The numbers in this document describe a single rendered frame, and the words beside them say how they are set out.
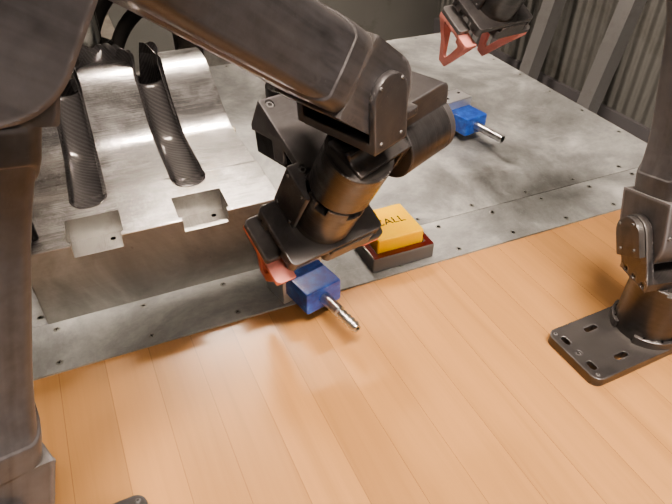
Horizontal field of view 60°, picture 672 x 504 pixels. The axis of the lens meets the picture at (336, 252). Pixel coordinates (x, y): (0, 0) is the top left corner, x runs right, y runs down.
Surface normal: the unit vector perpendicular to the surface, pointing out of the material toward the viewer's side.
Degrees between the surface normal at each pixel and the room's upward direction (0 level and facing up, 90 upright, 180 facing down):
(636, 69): 90
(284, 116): 30
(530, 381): 0
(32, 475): 90
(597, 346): 0
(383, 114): 90
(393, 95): 90
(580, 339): 0
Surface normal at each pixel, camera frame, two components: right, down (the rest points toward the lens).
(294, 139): 0.30, -0.43
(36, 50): 0.71, 0.44
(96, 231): 0.40, 0.58
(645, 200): -0.98, 0.12
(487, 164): 0.00, -0.78
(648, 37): -0.90, 0.26
